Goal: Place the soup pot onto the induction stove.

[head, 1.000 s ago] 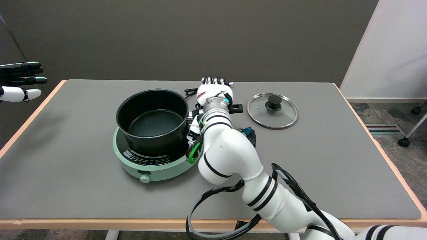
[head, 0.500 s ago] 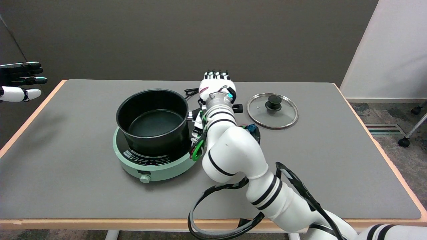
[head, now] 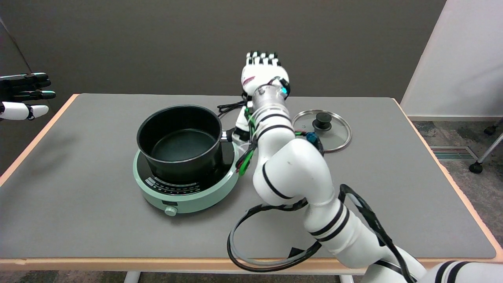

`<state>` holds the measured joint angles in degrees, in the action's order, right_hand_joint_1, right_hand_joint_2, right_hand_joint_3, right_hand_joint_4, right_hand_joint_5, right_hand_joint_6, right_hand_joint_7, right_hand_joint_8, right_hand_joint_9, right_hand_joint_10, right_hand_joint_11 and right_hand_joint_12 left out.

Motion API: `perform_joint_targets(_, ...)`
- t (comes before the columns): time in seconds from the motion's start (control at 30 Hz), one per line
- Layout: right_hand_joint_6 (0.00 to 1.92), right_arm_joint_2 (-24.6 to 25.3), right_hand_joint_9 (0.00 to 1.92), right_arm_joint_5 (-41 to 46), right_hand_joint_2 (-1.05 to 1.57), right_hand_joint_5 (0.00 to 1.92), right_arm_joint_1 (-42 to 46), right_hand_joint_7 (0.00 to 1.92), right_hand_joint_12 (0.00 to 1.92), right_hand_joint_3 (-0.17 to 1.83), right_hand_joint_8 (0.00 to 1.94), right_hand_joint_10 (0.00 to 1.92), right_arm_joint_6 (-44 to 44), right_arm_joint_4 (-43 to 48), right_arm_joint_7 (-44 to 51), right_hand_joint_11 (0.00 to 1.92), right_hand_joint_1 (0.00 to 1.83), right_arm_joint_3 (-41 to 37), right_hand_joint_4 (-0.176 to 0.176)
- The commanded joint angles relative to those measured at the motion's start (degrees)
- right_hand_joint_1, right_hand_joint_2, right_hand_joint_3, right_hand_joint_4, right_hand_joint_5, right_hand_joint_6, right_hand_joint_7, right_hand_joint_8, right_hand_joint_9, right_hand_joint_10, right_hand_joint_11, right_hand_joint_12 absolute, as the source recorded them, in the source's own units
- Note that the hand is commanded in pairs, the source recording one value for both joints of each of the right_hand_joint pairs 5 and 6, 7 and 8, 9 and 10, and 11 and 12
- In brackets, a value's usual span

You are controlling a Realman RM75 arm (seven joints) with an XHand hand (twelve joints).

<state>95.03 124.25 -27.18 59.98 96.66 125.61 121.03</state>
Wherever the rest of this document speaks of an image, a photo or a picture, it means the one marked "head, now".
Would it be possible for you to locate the grey table mat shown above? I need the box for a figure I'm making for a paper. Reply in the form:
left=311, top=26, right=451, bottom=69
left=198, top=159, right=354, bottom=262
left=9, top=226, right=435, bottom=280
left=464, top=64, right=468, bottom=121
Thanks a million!
left=0, top=94, right=497, bottom=260

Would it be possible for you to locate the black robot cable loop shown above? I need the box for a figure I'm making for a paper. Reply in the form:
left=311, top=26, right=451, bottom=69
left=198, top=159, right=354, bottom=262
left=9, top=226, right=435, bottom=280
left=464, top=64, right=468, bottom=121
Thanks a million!
left=227, top=184, right=418, bottom=283

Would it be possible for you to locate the black soup pot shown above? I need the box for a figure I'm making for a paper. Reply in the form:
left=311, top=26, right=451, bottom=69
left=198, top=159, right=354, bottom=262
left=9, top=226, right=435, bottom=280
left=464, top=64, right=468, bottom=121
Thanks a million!
left=136, top=105, right=235, bottom=185

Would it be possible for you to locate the floor vent grille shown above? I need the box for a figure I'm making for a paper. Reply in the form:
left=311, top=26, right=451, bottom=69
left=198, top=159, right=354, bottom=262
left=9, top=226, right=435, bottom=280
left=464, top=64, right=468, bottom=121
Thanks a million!
left=429, top=146, right=478, bottom=161

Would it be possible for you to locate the black stove power cord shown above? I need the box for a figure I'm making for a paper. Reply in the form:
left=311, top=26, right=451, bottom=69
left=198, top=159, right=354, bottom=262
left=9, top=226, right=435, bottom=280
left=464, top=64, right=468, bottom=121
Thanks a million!
left=217, top=101, right=246, bottom=117

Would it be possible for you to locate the glass pot lid black knob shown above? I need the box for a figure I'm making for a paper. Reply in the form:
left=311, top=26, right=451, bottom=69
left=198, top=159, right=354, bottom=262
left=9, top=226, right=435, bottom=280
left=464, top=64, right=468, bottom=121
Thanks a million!
left=292, top=110, right=352, bottom=153

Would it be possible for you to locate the green red wrist wire bundle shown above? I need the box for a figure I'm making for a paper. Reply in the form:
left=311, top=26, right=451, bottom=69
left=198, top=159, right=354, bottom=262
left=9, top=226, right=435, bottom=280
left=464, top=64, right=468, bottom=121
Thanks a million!
left=236, top=106, right=325, bottom=176

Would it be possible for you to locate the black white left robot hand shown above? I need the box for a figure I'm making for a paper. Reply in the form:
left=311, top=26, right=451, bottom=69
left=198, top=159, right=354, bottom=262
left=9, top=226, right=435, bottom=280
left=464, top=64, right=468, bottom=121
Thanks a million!
left=0, top=73, right=56, bottom=121

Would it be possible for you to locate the green round induction stove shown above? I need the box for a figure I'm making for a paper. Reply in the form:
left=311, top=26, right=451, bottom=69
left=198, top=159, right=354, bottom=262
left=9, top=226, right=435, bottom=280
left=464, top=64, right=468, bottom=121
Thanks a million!
left=133, top=140, right=240, bottom=217

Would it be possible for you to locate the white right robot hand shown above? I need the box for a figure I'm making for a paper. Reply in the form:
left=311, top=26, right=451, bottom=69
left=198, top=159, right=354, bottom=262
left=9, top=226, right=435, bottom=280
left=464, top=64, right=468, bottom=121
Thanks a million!
left=232, top=51, right=291, bottom=142

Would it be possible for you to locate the grey chair leg black caster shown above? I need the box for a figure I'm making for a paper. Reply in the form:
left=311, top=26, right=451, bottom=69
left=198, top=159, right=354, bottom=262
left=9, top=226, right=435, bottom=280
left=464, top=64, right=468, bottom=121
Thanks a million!
left=484, top=118, right=503, bottom=136
left=469, top=134, right=503, bottom=174

